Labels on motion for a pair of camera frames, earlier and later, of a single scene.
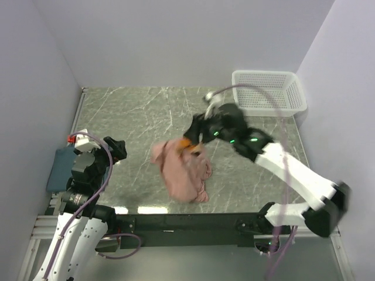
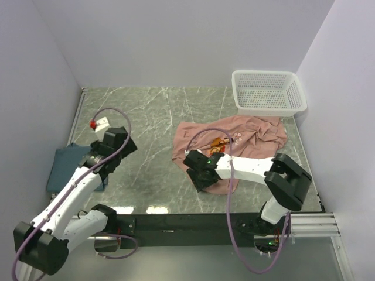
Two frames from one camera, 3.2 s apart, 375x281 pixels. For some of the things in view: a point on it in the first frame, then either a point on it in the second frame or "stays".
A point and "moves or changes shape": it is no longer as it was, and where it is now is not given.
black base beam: (188, 230) stays
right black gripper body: (212, 128) to (199, 181)
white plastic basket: (268, 93) stays
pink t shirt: (185, 170) moves or changes shape
